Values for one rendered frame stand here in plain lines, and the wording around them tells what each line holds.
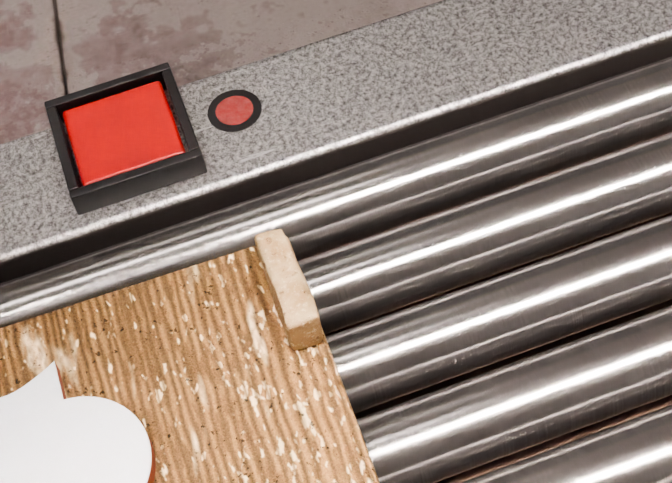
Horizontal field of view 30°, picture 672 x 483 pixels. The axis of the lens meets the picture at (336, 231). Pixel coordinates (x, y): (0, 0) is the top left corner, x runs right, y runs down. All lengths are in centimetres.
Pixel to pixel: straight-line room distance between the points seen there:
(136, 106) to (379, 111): 14
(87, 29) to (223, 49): 24
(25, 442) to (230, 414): 10
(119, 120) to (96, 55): 137
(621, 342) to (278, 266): 17
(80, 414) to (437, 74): 29
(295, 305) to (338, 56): 21
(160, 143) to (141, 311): 11
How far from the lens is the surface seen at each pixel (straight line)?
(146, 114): 73
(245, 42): 205
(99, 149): 72
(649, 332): 64
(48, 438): 61
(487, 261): 67
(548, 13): 77
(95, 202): 71
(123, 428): 60
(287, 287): 60
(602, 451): 61
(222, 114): 74
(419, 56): 75
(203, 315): 63
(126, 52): 209
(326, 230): 68
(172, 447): 60
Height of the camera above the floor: 147
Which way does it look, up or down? 55 degrees down
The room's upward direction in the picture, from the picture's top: 10 degrees counter-clockwise
